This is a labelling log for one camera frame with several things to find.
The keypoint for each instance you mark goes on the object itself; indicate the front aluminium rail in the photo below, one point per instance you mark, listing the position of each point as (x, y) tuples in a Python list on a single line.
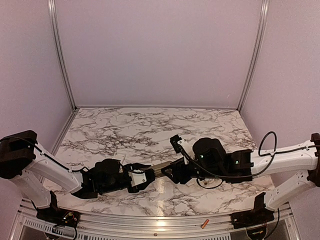
[(102, 226)]

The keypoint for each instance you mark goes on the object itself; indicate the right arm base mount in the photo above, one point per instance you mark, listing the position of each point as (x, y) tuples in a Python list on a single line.
[(256, 216)]

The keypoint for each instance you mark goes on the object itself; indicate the left aluminium frame post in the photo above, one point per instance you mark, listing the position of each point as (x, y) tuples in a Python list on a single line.
[(60, 56)]

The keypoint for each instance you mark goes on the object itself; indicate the right aluminium frame post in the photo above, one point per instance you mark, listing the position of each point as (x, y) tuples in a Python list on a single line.
[(261, 29)]

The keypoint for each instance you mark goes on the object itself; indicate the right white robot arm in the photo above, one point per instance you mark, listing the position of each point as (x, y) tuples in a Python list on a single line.
[(303, 158)]

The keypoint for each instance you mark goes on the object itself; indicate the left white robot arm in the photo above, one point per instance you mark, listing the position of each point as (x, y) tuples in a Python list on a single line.
[(22, 159)]

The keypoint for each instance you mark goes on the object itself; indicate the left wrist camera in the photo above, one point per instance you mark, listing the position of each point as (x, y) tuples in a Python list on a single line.
[(142, 177)]

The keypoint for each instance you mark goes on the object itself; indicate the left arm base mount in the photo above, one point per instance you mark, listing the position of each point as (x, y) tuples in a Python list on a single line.
[(56, 215)]

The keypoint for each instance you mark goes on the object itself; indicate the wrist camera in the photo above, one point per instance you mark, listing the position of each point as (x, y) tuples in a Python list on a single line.
[(181, 146), (142, 177)]

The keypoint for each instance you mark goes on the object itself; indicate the beige grey remote control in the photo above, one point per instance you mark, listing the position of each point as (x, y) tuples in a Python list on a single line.
[(157, 169)]

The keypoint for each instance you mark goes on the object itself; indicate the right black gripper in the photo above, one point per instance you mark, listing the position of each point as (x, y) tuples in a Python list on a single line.
[(179, 171)]

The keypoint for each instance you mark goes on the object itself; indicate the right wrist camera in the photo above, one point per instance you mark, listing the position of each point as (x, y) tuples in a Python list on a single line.
[(181, 146)]

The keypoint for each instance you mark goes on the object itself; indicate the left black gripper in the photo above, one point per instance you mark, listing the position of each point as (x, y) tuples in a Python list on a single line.
[(135, 166)]

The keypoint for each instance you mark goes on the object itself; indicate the white remote control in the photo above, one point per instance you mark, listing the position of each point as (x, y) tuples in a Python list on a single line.
[(122, 158)]

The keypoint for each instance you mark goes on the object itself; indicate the orange battery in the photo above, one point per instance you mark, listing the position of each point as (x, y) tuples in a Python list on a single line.
[(205, 223)]

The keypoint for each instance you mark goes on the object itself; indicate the aluminium frame post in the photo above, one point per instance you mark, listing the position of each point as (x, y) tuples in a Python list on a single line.
[(60, 56), (261, 29)]

